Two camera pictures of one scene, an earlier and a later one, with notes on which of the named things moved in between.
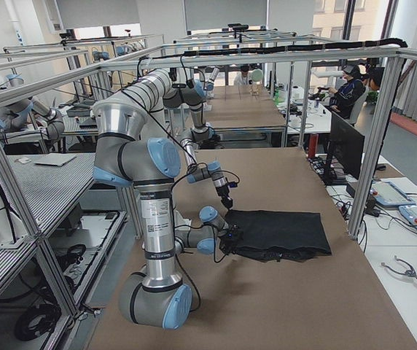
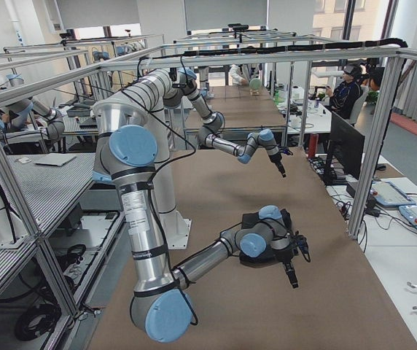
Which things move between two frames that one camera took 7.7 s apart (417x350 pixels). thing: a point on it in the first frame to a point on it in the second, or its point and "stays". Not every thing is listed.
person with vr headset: [348, 92] stays
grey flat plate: [59, 160] stays
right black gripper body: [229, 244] to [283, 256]
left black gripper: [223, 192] to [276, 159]
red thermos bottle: [313, 139] stays
